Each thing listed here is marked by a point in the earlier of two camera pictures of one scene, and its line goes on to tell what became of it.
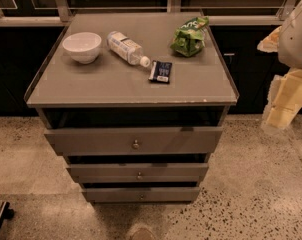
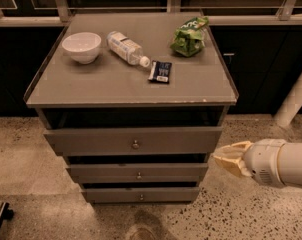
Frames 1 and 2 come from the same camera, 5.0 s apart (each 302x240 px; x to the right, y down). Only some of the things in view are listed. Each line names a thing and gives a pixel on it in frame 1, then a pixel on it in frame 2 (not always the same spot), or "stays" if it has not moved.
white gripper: [296, 40] → [262, 160]
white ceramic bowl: [82, 46] stays
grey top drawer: [133, 140] stays
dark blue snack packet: [160, 71] stays
